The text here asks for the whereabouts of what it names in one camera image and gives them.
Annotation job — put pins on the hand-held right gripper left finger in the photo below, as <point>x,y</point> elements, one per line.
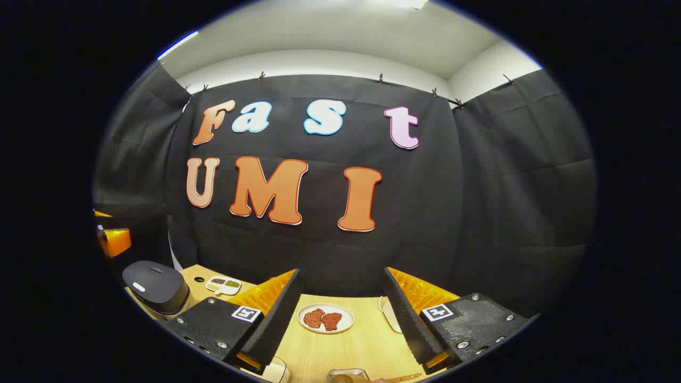
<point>276,324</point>

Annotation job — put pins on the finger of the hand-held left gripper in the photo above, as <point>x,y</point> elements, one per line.
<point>102,214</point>
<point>111,242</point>

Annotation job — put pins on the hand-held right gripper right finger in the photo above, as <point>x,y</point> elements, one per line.
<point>407,324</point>

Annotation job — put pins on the wooden spoon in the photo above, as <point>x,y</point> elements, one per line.
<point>393,379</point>

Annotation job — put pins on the black rice cooker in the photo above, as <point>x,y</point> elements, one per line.
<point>154,284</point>

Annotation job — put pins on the clear glass chopstick holder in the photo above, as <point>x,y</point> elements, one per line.
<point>362,371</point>

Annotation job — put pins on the white toaster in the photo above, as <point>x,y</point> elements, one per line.
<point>392,316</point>

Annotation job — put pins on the red meat slice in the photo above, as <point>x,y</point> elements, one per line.
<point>332,321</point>
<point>314,318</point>

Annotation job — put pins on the white round plate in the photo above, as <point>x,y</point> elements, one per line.
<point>346,319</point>

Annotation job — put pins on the white divided grain dish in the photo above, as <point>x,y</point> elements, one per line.
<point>223,285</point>

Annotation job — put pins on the black backdrop cloth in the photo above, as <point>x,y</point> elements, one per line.
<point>425,213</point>

